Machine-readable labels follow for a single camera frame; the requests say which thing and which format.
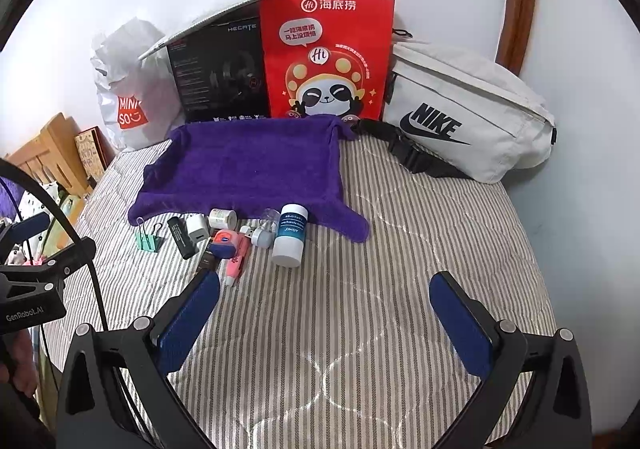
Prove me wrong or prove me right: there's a white plastic bag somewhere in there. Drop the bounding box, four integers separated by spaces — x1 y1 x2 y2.
90 16 187 152

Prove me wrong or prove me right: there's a black gold tube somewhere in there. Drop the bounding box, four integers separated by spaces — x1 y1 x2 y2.
196 251 221 275

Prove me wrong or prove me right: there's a purple towel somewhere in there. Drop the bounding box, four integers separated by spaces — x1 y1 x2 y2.
127 114 371 244

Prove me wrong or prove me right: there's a striped quilt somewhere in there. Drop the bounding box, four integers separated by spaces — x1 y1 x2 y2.
30 129 558 449

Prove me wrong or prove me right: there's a black stick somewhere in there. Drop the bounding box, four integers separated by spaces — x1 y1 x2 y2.
166 216 195 260

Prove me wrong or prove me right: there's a purple fuzzy cloth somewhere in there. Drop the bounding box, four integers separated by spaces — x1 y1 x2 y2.
0 179 32 216

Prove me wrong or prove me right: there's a white tape roll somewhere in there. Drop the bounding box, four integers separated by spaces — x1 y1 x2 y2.
208 208 237 231

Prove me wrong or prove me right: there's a person's left hand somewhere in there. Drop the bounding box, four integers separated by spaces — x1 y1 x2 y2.
0 328 42 398

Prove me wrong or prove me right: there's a red paper bag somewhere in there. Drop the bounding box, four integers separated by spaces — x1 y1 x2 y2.
259 0 396 124

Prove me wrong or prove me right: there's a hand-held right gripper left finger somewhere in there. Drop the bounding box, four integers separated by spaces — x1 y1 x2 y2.
54 270 222 449

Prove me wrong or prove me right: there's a white bottle blue label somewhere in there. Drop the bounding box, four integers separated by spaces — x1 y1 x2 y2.
272 203 309 269

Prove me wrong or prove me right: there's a white charger plug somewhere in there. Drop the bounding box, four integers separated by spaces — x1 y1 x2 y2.
186 213 211 246

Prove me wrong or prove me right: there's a black cable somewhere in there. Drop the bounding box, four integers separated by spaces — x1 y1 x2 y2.
0 158 111 335

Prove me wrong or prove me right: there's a blue balm tin orange label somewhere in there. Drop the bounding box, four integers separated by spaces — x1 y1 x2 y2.
207 229 240 260

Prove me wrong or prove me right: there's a white waist bag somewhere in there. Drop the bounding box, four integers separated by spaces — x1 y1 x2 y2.
350 29 558 186

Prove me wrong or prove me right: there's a green binder clip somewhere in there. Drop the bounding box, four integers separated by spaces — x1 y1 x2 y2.
134 216 166 255

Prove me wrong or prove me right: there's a white plug-in night light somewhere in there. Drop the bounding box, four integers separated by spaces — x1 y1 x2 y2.
239 225 273 249

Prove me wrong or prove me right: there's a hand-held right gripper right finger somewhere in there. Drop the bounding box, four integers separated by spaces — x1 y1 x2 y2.
429 271 593 449

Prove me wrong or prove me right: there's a black cardboard box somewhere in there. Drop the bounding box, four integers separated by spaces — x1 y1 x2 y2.
137 0 290 124

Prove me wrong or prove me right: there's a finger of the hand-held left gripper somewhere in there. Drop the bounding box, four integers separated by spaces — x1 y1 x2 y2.
0 238 97 294
9 212 52 241

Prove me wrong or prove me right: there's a clear plastic cap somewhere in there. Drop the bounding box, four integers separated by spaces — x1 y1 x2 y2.
260 208 282 235

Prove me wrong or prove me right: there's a wooden headboard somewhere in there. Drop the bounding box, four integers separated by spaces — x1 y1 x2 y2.
5 111 101 200

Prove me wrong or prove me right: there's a framed picture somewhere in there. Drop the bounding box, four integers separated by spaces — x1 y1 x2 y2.
74 126 107 180

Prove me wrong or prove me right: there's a pink correction pen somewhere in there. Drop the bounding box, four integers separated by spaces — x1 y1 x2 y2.
225 235 251 287

